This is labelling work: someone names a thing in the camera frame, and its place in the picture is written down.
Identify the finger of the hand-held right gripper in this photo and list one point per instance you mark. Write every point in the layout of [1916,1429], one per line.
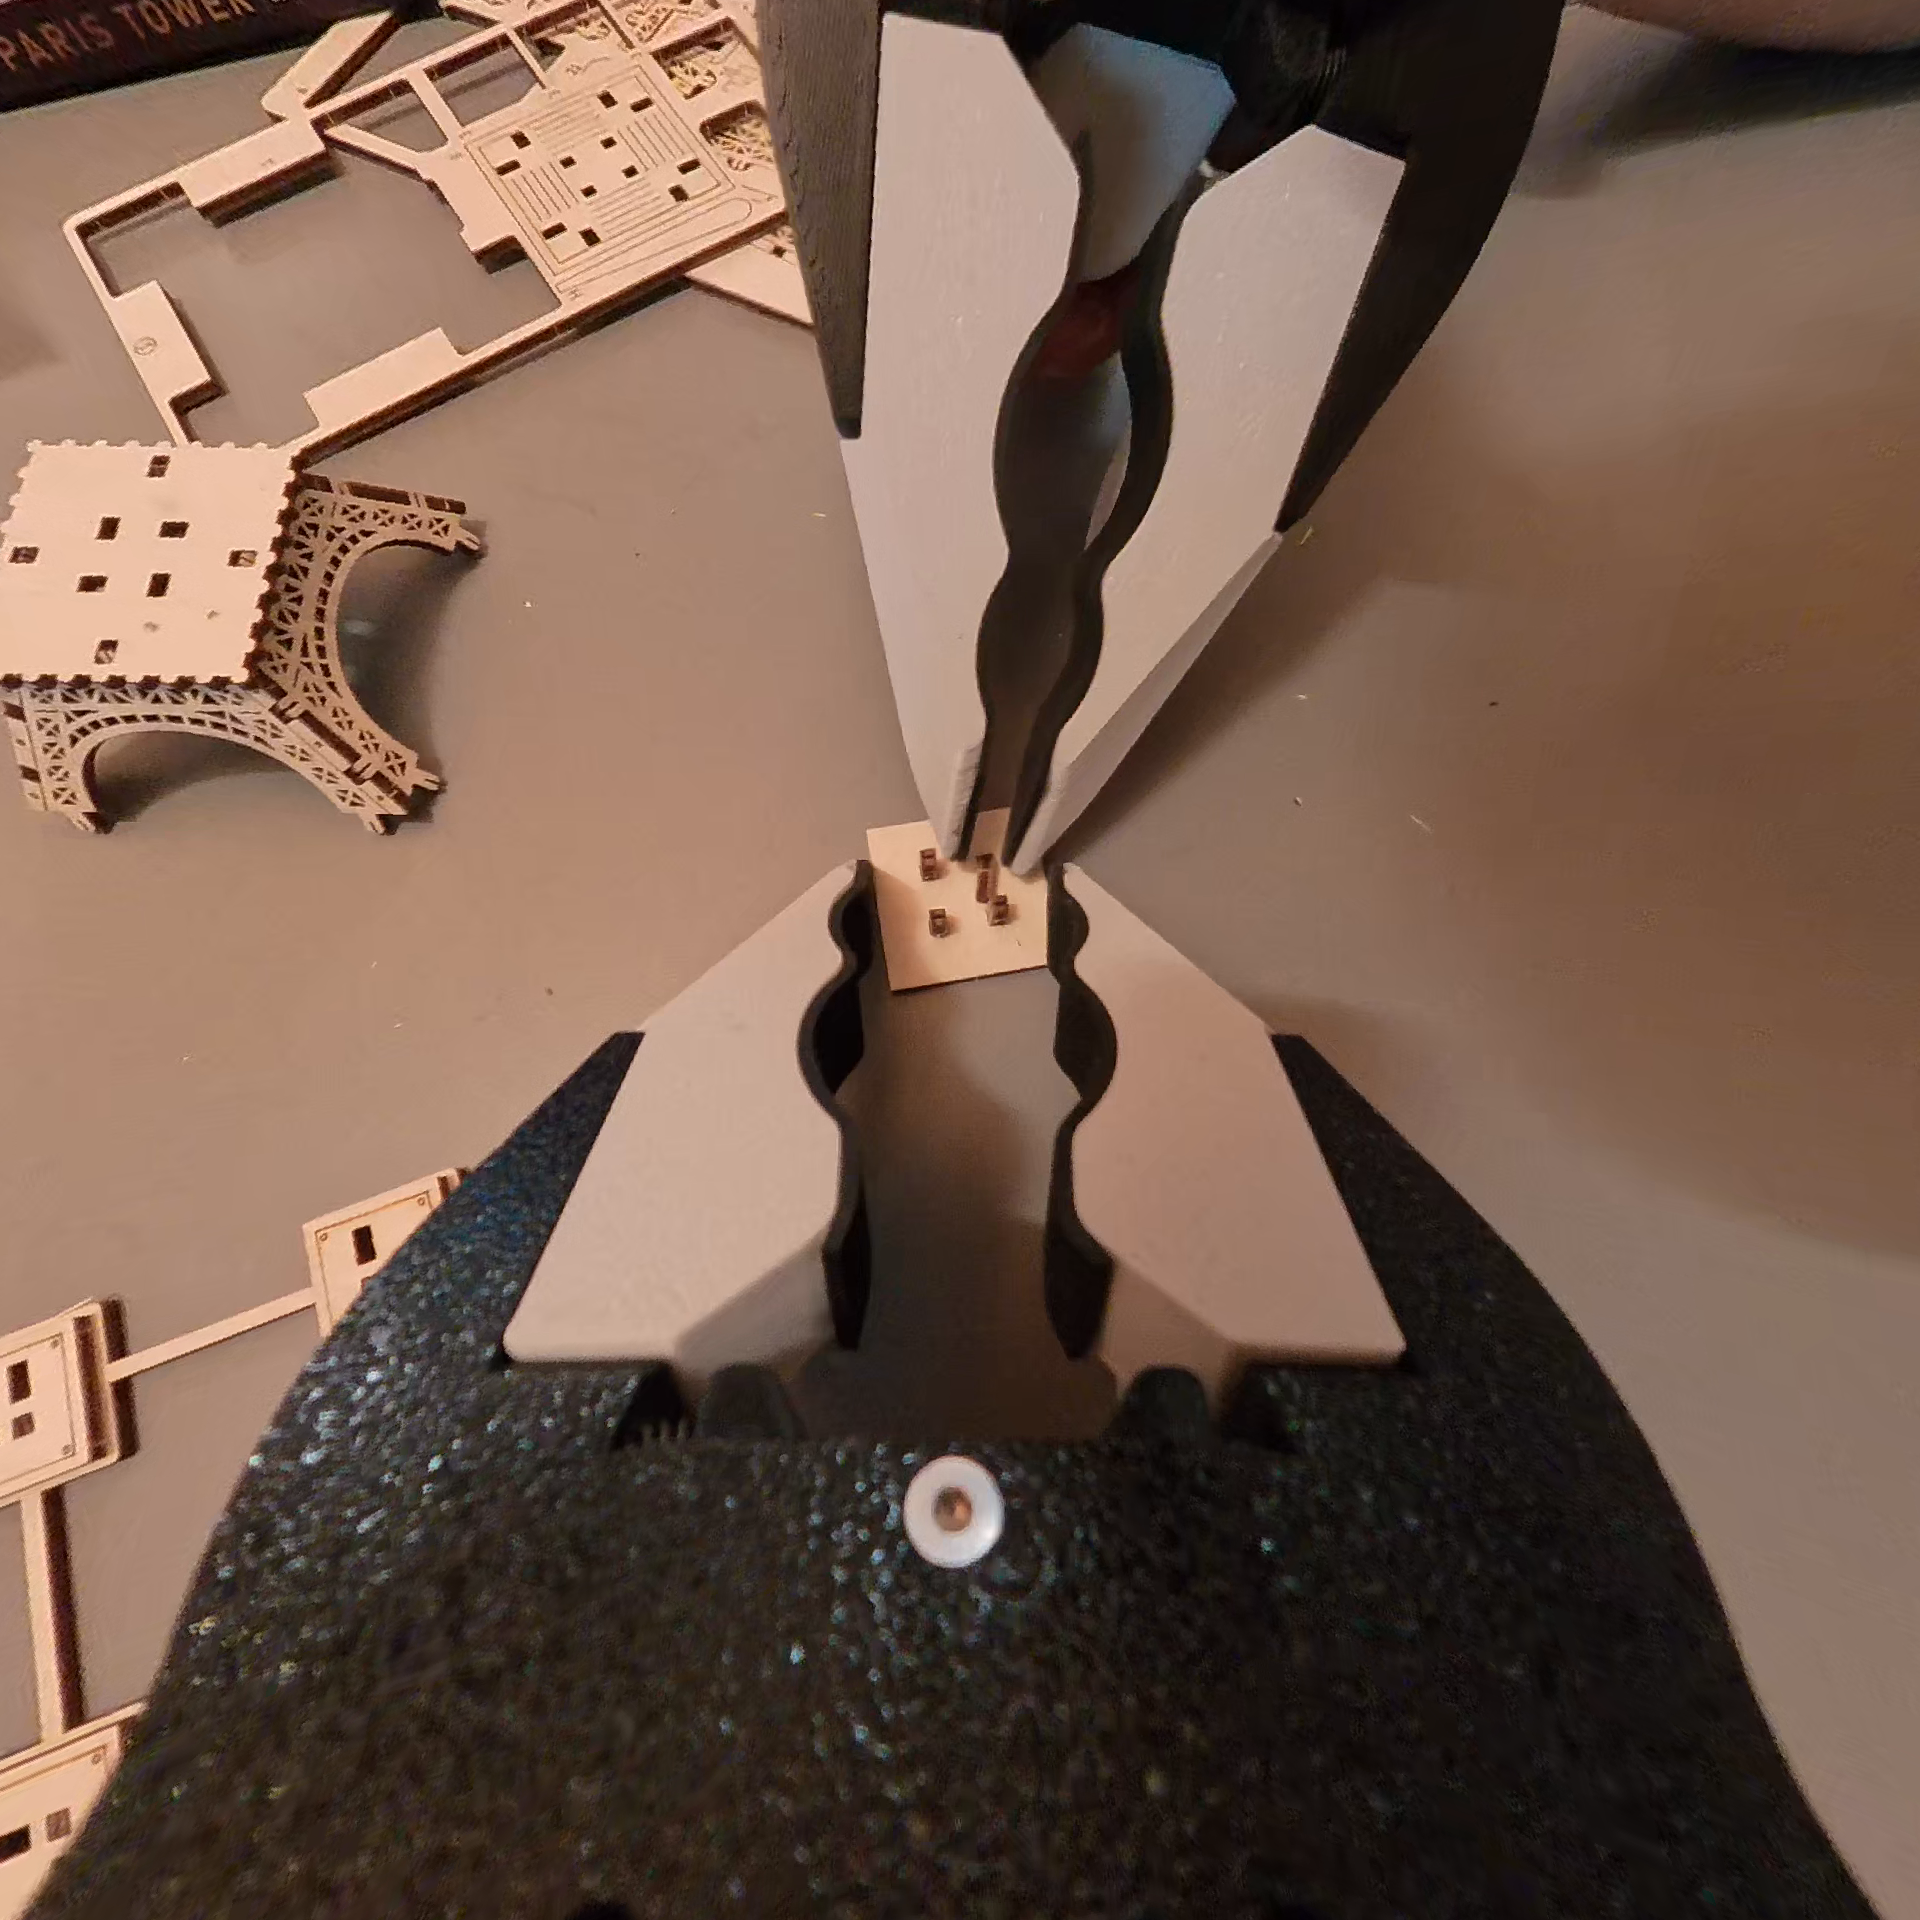
[929,377]
[1243,377]

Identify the wooden lattice tower base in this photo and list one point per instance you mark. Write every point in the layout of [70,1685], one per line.
[136,571]

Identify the person's right hand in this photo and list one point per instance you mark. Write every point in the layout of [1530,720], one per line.
[1087,324]

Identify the wooden four-square frame piece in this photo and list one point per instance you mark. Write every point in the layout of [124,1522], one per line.
[53,1397]

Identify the small square wooden plate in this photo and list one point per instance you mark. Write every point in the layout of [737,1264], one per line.
[962,963]

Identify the dark printed puzzle box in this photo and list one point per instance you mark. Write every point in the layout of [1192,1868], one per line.
[89,46]

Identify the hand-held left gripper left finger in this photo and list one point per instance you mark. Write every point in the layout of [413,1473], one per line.
[691,1200]

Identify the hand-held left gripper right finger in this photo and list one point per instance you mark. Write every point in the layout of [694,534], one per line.
[1233,1200]

